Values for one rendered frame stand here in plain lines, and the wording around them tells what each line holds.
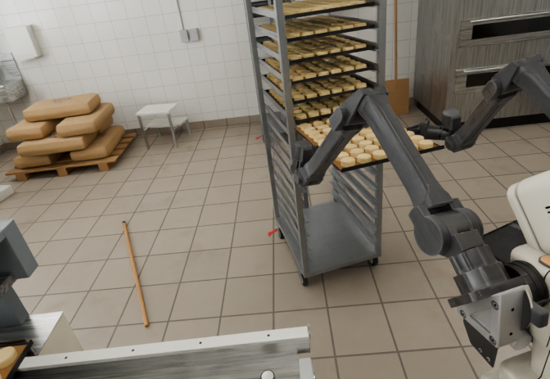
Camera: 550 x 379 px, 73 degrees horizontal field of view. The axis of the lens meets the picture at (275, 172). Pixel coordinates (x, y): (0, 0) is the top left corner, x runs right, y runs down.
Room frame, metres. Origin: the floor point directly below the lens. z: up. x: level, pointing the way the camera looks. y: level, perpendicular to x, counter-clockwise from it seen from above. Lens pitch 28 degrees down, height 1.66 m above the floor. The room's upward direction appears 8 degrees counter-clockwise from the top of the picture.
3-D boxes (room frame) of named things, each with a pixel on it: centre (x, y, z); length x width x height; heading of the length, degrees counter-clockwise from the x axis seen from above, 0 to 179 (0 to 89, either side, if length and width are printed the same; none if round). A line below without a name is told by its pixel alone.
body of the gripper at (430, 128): (1.37, -0.65, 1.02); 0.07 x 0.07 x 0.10; 57
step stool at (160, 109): (4.30, 1.24, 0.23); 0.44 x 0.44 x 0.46; 79
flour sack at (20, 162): (4.10, 2.56, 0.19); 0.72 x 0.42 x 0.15; 179
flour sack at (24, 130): (4.13, 2.52, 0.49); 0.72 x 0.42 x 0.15; 177
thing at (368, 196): (1.99, -0.45, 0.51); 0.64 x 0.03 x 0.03; 12
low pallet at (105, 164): (4.09, 2.26, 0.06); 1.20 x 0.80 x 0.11; 89
